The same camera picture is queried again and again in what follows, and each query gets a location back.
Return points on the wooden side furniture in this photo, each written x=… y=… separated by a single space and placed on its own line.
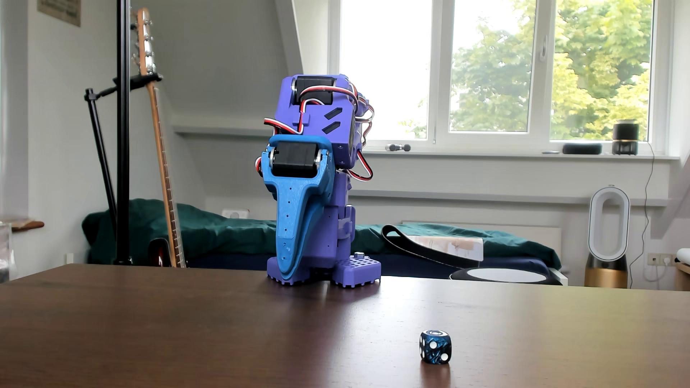
x=683 y=277

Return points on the white gold bladeless fan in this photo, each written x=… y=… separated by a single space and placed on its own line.
x=607 y=272

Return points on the flat black oval device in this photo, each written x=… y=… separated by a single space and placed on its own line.
x=581 y=148

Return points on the clear glass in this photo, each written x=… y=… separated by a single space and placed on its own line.
x=4 y=253

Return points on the black guitar stand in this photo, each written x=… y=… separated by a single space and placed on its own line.
x=100 y=141

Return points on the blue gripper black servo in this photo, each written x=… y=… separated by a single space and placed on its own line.
x=295 y=160

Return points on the wooden shelf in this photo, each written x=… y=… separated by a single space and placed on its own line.
x=24 y=225

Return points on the electric guitar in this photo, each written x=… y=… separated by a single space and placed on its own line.
x=161 y=161

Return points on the black cylindrical speaker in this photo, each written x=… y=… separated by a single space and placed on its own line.
x=625 y=134

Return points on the wall plaque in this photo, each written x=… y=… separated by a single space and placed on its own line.
x=59 y=9

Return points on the open magazine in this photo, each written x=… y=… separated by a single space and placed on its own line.
x=458 y=247

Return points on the white double wall socket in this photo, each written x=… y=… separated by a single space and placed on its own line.
x=661 y=259

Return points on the black vertical stand pole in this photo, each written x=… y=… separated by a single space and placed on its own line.
x=123 y=161

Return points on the blue marbled dice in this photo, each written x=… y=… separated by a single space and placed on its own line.
x=435 y=347

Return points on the dark blue mattress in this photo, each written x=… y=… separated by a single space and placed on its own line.
x=409 y=265

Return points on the purple robot arm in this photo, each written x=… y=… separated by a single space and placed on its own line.
x=319 y=119

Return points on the round white tray black rim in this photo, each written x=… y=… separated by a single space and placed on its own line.
x=505 y=275

